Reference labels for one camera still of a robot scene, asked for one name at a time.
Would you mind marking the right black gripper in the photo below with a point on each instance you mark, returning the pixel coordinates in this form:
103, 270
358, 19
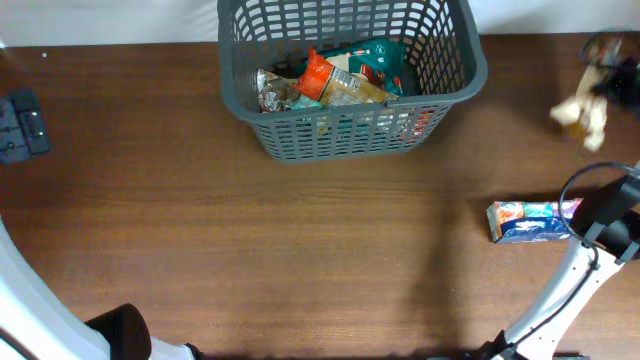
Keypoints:
613, 85

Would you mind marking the beige cookie bag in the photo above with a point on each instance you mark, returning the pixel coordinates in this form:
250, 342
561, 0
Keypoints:
585, 112

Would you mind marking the multicolour Kleenex tissue pack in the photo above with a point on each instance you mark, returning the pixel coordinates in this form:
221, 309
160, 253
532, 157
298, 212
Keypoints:
524, 222

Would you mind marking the green Nescafe coffee bag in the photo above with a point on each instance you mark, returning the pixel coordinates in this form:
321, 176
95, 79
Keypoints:
380, 62

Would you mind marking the orange spaghetti packet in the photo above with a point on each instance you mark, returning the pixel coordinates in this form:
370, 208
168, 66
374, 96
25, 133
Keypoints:
329, 85

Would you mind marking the beige brown snack pouch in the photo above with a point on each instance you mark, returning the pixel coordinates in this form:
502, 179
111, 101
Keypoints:
275, 93

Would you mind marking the light blue tissue pack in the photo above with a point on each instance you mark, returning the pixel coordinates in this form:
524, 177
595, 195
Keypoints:
304, 102

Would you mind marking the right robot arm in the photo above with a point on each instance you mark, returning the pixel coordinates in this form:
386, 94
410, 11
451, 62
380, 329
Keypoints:
603, 233

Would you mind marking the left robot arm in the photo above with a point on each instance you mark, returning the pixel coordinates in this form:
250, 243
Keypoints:
35, 324

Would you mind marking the grey plastic mesh basket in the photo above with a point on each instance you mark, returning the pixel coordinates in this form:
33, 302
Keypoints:
443, 64

